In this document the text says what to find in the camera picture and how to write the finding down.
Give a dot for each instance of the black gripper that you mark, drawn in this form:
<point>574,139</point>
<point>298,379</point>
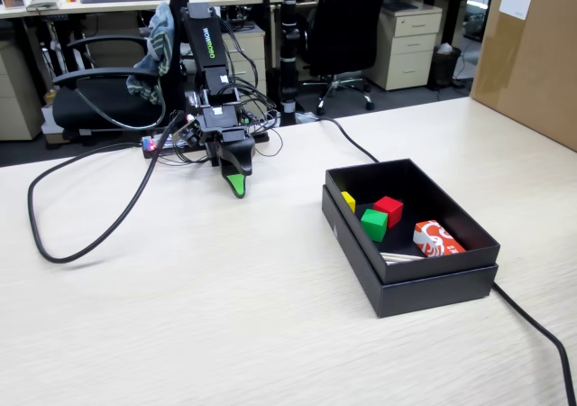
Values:
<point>221,122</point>

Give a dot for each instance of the red wooden cube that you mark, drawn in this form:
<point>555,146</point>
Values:
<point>390,208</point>

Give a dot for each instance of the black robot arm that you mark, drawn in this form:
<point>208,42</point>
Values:
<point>207,40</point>

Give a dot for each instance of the black cardboard box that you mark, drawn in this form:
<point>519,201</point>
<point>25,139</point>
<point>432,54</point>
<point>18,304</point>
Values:
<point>451,207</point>

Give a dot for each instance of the large brown cardboard box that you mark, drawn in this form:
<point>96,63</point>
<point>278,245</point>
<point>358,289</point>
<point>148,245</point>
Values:
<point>532,67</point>

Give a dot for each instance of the black controller board with LEDs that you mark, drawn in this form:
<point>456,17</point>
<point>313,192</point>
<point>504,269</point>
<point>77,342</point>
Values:
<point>155,146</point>

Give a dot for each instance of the yellow wooden cube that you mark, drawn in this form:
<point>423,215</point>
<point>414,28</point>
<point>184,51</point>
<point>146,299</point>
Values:
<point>348,200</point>

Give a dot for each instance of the black vertical pole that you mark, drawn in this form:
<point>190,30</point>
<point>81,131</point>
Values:
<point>289,49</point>

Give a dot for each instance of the striped grey green cloth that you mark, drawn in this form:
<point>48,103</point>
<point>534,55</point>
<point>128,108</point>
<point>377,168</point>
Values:
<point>158,49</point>

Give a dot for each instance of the green wooden cube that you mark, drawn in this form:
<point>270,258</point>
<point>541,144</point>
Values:
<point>374,224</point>

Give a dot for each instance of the black office chair with armrests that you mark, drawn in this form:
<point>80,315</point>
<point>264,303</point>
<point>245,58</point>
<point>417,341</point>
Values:
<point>103,104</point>

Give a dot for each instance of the black mesh office chair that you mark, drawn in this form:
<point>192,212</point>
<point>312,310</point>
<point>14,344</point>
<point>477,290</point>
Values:
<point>342,27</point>

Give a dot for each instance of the silver metal stick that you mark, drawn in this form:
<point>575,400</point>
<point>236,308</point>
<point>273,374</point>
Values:
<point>401,256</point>

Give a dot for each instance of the beige three drawer cabinet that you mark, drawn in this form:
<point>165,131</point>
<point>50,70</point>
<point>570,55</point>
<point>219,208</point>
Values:
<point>405,49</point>

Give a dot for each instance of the orange white printed carton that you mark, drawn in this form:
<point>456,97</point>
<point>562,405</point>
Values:
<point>437,240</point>

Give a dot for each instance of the black waste bin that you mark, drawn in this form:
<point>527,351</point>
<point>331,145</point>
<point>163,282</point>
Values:
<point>444,67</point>

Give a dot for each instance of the small wrist camera board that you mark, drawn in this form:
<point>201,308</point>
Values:
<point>189,131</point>

